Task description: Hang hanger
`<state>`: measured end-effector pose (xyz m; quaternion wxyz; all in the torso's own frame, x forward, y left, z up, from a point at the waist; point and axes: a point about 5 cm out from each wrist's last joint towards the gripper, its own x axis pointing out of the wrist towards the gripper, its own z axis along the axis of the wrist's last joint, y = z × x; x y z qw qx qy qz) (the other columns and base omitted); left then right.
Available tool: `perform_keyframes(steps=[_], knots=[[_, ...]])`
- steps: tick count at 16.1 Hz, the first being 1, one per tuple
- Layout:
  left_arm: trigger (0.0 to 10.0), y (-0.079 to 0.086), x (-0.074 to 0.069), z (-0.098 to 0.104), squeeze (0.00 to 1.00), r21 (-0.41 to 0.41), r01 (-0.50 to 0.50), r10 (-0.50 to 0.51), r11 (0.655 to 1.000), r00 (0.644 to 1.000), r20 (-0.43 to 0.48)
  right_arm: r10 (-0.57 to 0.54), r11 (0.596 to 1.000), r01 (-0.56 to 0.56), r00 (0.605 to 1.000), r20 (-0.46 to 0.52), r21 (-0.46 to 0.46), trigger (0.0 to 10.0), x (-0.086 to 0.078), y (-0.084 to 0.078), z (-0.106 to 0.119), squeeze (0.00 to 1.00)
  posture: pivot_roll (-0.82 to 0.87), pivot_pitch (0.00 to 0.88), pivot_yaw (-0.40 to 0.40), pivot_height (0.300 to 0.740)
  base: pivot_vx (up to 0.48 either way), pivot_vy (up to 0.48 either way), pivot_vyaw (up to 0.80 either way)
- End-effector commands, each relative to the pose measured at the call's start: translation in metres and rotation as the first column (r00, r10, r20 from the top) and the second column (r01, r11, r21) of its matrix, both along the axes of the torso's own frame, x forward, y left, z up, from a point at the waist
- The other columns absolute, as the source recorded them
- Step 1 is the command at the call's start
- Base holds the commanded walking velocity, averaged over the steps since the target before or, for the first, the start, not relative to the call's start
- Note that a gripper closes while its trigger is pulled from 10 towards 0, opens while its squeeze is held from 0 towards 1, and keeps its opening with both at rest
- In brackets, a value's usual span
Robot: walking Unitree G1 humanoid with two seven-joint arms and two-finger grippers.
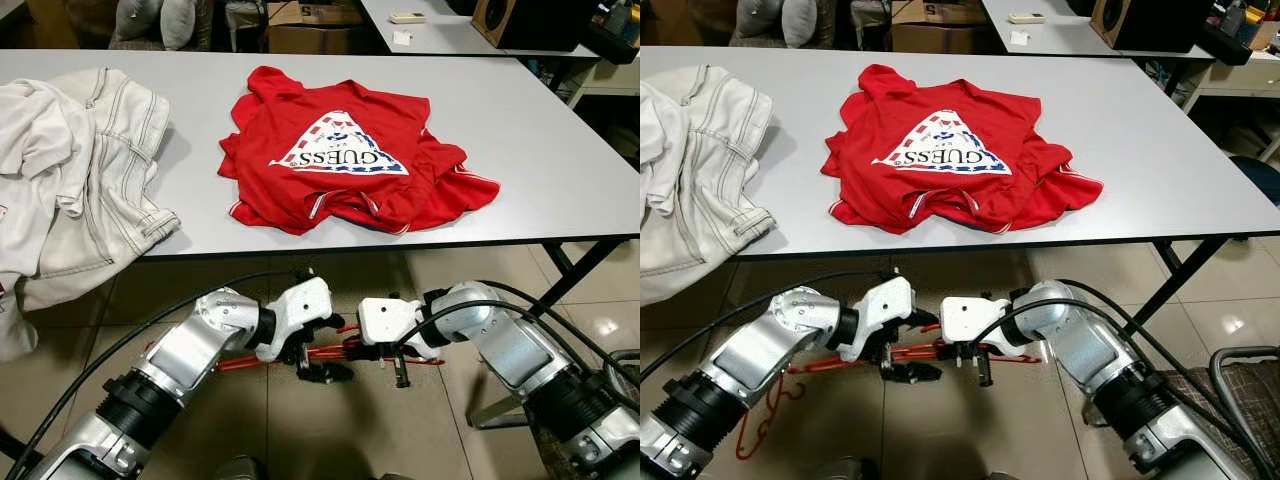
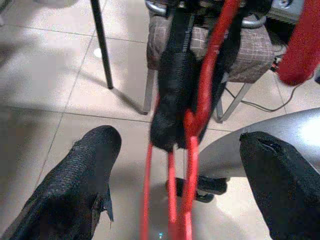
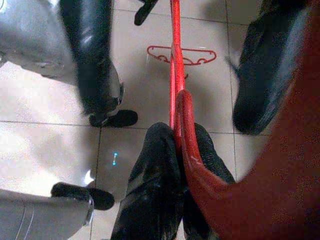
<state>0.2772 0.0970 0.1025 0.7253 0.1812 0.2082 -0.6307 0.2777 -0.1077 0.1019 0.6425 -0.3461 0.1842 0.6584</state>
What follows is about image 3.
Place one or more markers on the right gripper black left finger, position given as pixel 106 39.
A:
pixel 152 187

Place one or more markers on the robot left leg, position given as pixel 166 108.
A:
pixel 92 62

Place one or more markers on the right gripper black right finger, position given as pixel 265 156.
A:
pixel 215 165

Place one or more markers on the robot leg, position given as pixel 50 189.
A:
pixel 92 62
pixel 37 215

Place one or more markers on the robot right leg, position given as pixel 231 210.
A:
pixel 37 215

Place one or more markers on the red plastic hanger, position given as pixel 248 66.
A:
pixel 160 46
pixel 175 62

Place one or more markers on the metal clothes rack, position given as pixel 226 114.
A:
pixel 143 13

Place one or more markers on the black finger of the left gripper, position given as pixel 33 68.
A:
pixel 285 70
pixel 255 75

